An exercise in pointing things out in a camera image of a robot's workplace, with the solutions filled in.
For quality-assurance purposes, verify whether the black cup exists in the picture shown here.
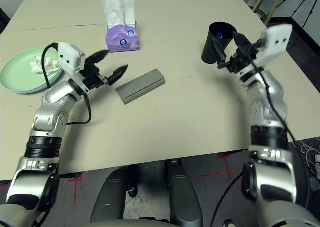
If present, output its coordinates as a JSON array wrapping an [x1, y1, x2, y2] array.
[[201, 21, 238, 65]]

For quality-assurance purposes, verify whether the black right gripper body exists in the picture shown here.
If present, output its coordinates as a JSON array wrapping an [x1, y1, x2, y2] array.
[[217, 46, 260, 75]]

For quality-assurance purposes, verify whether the green plate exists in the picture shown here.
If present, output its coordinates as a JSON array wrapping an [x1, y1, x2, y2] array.
[[0, 47, 65, 94]]

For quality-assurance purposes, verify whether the black hanging cable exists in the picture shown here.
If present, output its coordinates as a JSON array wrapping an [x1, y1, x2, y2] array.
[[209, 174, 245, 227]]

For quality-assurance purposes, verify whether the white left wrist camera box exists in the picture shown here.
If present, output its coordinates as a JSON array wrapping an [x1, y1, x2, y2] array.
[[57, 43, 87, 88]]

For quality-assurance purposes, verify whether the grey robot torso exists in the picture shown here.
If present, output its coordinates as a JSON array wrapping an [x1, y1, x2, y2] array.
[[82, 218, 176, 227]]

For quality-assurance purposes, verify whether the dark grey left robot leg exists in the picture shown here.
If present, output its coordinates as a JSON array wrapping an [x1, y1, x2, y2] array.
[[89, 165, 138, 224]]

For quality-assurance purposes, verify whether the black table foot bar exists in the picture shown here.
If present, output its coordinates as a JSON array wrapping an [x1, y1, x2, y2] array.
[[58, 171, 84, 180], [219, 150, 251, 160]]

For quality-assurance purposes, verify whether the purple tissue pack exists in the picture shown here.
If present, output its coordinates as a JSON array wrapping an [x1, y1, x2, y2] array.
[[100, 0, 142, 53]]

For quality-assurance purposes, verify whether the green stool with wooden legs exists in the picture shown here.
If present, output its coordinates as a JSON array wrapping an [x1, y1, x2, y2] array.
[[243, 0, 286, 27]]

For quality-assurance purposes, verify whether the dark grey right robot leg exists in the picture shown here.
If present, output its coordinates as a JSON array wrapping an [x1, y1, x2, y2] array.
[[166, 159, 203, 227]]

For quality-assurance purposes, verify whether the white wire bundle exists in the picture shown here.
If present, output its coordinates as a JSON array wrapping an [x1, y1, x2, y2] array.
[[298, 139, 320, 180]]

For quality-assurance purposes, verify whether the white tissue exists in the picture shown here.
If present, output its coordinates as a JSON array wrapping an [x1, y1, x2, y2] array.
[[29, 56, 61, 75]]

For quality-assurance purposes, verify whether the black tripod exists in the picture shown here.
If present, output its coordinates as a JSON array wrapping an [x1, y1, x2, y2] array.
[[277, 0, 320, 30]]

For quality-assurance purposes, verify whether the dark grey robot leg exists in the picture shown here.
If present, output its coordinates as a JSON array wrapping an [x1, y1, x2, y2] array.
[[89, 165, 138, 224], [166, 159, 203, 227]]

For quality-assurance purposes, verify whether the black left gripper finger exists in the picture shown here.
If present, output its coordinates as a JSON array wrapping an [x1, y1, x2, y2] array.
[[86, 50, 110, 65], [108, 64, 130, 86]]

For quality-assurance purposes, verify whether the black left wrist camera cable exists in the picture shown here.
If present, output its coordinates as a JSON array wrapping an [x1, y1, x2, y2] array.
[[41, 42, 92, 126]]

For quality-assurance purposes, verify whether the grey glasses case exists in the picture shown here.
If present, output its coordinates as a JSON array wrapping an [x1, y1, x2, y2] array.
[[116, 68, 167, 105]]

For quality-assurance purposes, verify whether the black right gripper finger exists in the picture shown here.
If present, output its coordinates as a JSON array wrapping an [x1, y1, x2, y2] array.
[[211, 36, 228, 66], [232, 32, 253, 53]]

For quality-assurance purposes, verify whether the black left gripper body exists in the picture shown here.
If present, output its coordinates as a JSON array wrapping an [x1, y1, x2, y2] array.
[[80, 62, 110, 90]]

